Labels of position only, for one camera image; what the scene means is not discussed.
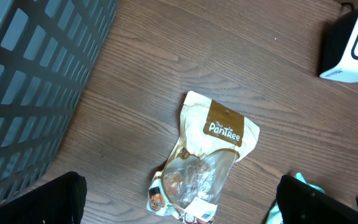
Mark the teal snack packet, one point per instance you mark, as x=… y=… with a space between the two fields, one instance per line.
x=275 y=216

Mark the beige Pantree snack pouch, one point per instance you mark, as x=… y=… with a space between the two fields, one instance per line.
x=212 y=138

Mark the dark grey plastic basket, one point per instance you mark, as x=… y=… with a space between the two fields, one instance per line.
x=48 y=49

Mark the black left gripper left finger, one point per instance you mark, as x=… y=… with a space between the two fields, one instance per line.
x=61 y=200

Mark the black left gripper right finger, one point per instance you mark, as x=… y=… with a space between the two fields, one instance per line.
x=301 y=204

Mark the white barcode scanner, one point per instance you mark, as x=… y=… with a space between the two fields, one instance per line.
x=339 y=60

